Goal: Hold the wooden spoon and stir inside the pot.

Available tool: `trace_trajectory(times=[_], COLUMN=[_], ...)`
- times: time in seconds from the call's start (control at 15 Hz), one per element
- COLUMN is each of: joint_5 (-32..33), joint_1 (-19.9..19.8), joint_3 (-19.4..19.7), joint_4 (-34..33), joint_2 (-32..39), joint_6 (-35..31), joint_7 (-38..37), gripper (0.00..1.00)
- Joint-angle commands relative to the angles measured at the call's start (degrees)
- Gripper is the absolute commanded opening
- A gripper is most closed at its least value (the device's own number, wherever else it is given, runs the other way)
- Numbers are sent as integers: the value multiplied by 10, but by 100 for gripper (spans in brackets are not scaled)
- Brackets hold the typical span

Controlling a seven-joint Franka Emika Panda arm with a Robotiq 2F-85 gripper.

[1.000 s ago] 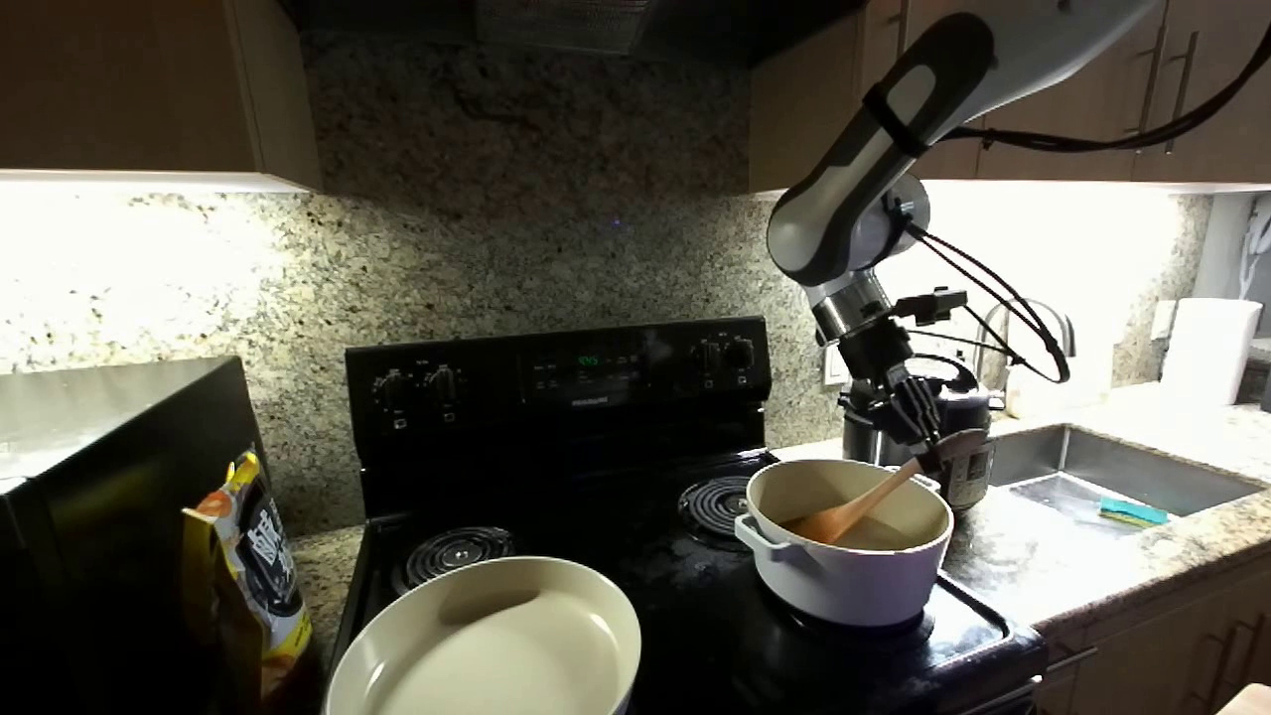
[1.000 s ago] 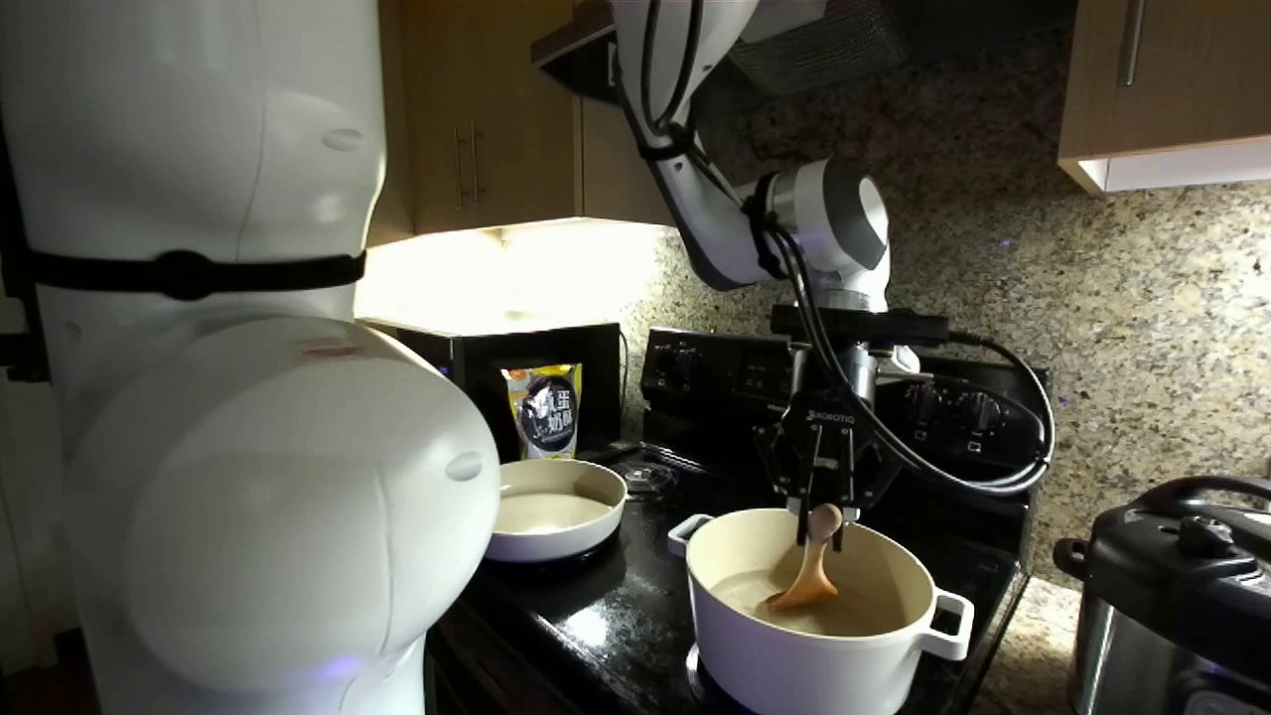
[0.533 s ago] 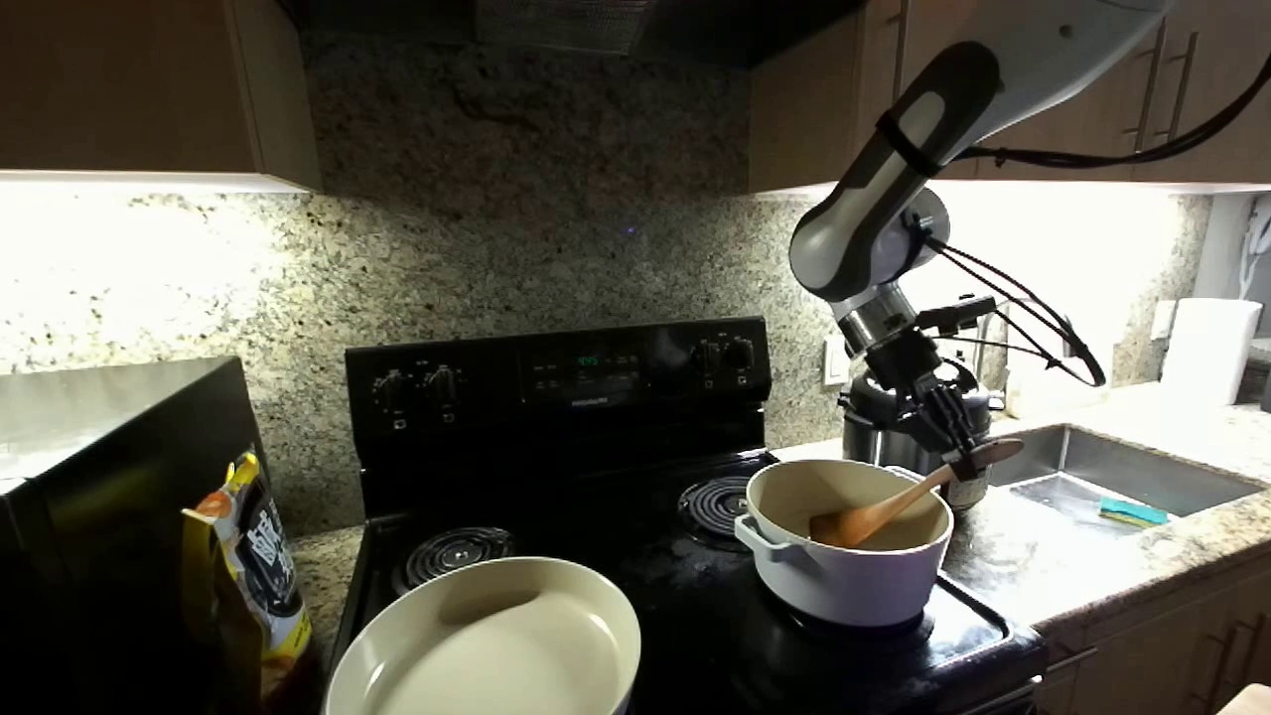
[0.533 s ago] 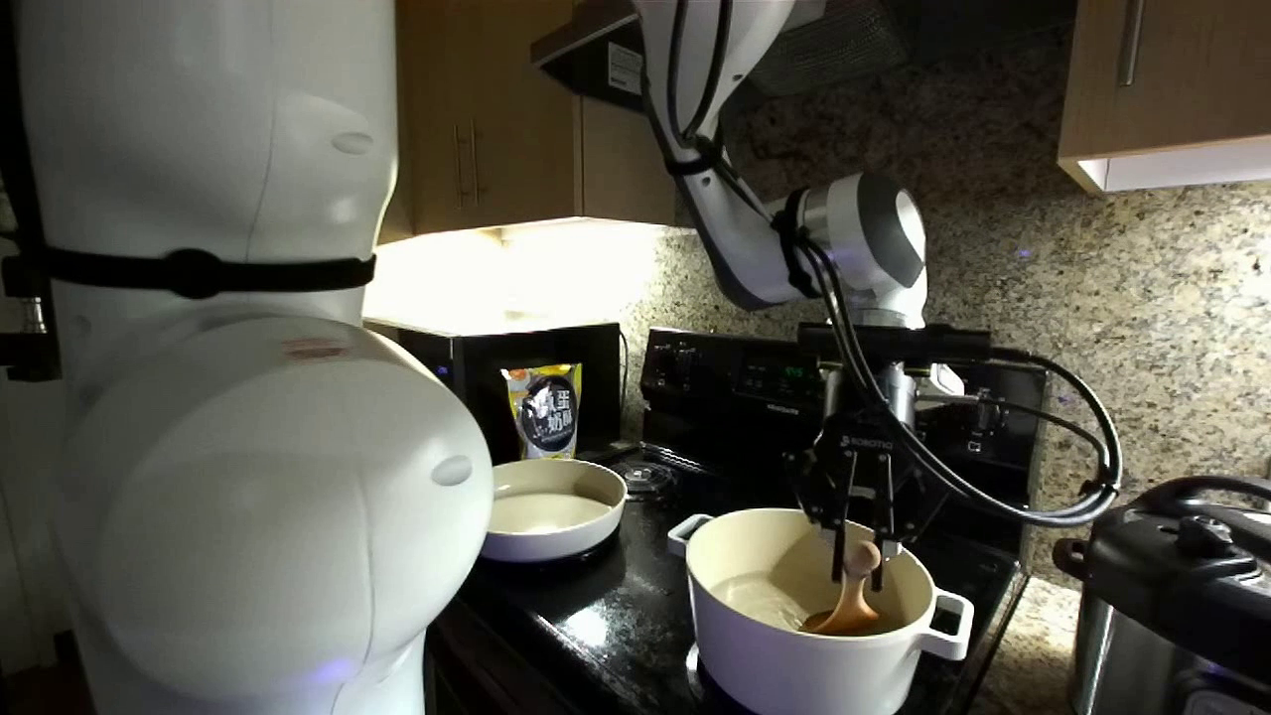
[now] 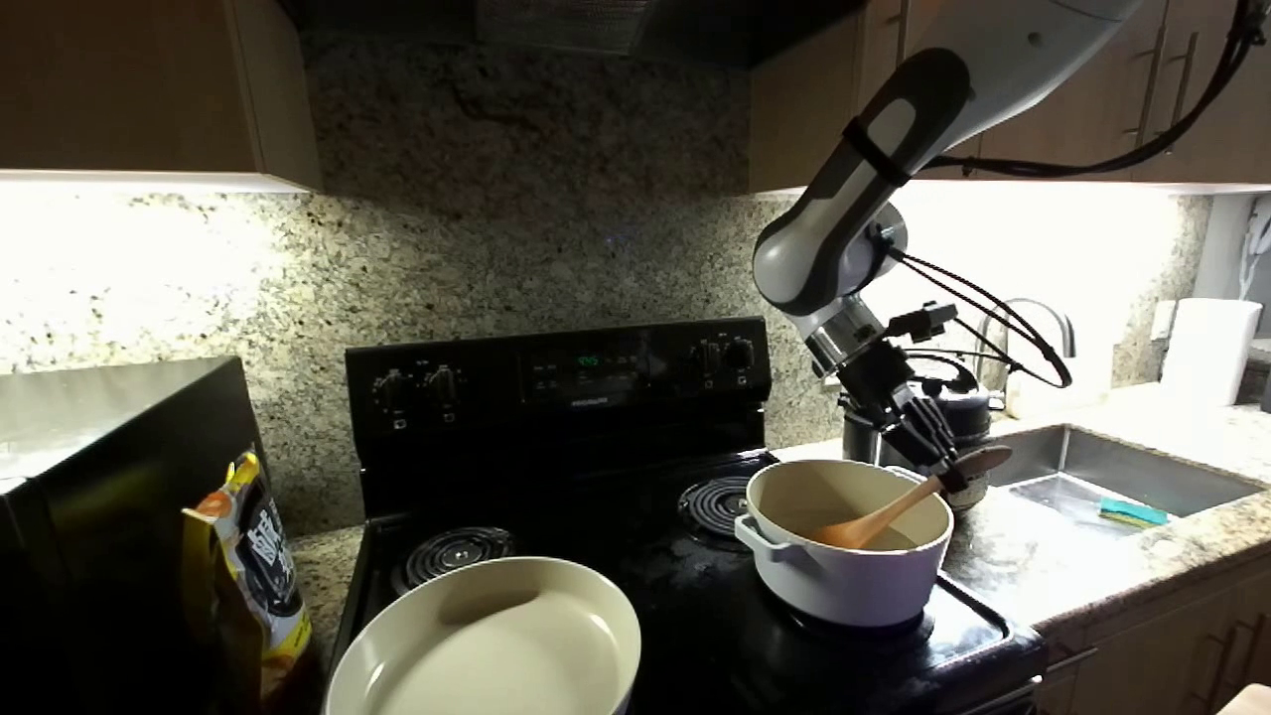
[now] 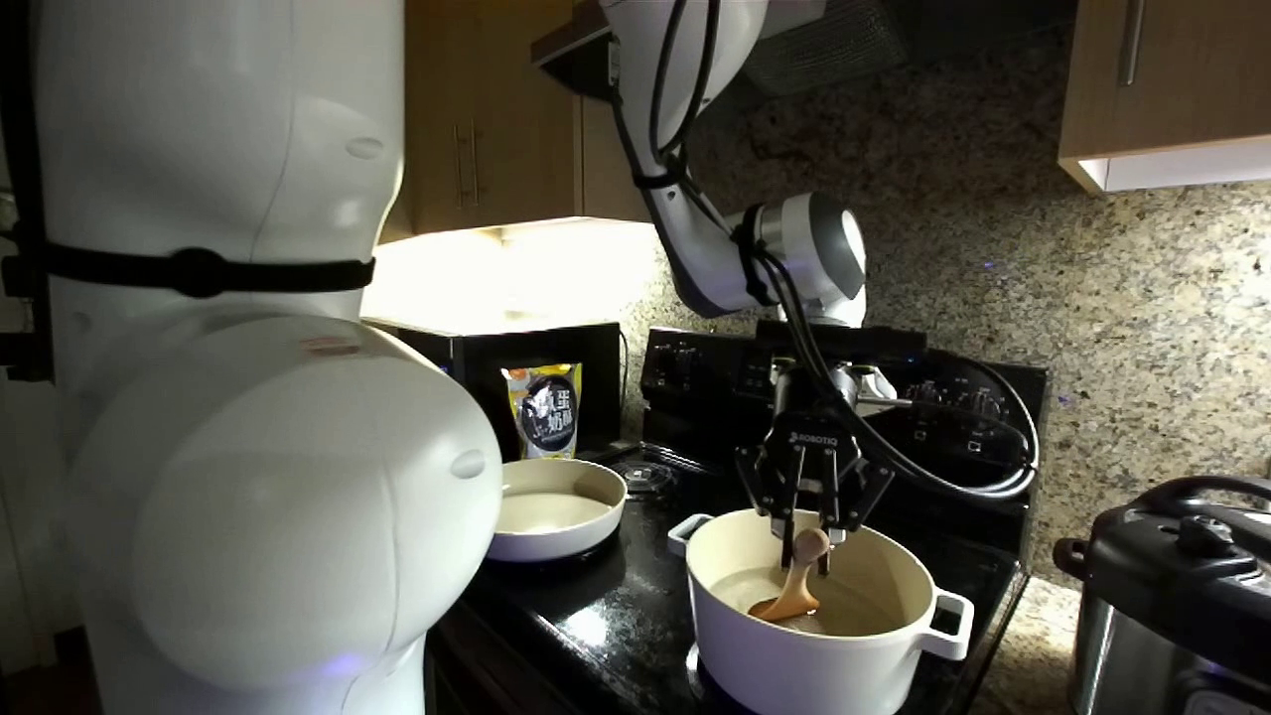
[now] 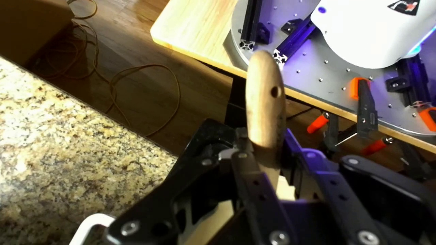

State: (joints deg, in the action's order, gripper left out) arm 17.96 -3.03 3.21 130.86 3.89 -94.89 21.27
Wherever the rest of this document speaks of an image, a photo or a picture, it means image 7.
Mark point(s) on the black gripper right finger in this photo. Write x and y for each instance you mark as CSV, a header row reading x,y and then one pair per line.
x,y
336,199

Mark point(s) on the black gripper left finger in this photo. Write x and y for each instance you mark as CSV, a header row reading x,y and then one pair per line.
x,y
254,199

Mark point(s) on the wooden spoon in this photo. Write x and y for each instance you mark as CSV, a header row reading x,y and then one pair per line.
x,y
263,104

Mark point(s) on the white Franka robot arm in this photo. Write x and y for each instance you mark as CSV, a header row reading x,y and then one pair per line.
x,y
372,31

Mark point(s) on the black electric stove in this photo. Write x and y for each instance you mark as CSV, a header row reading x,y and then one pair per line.
x,y
209,136

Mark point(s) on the orange black bar clamp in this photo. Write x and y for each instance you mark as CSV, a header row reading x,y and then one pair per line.
x,y
317,123
367,113
427,117

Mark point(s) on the black aluminium extrusion bar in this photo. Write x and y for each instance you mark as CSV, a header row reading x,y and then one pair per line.
x,y
295,41
253,22

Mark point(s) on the light wooden table board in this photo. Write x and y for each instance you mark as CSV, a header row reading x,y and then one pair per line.
x,y
195,27

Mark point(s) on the grey metal base plate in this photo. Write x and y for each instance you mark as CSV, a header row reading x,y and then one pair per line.
x,y
327,75

